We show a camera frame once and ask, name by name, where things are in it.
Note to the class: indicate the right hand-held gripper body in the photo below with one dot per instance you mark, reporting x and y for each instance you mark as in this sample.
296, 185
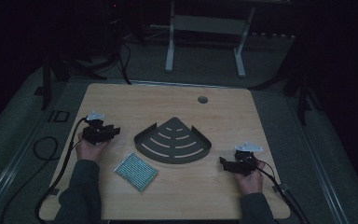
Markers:
245, 161

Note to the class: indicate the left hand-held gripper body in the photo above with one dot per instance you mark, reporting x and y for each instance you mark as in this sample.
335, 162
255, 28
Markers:
95, 133

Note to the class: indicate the person's left hand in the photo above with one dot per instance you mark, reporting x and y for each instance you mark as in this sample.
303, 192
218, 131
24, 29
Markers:
88, 151

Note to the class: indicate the person's right hand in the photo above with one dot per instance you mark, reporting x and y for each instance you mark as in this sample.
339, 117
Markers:
250, 183

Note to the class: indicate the green scouring pad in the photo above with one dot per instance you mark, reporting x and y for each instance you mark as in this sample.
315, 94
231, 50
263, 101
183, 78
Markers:
136, 171

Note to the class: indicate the grey tape strip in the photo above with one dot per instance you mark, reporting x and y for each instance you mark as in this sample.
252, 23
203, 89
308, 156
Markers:
280, 187

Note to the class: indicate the dark metal corner shelf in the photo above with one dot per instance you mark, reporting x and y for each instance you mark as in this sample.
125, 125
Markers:
172, 146

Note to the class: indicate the grey table grommet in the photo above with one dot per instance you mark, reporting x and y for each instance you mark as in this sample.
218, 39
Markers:
202, 100

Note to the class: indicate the black tripod stand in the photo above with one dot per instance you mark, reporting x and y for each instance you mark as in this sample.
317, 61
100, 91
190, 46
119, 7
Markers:
48, 81
301, 99

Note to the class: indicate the white metal desk frame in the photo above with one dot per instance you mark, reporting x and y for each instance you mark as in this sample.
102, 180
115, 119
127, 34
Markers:
209, 26

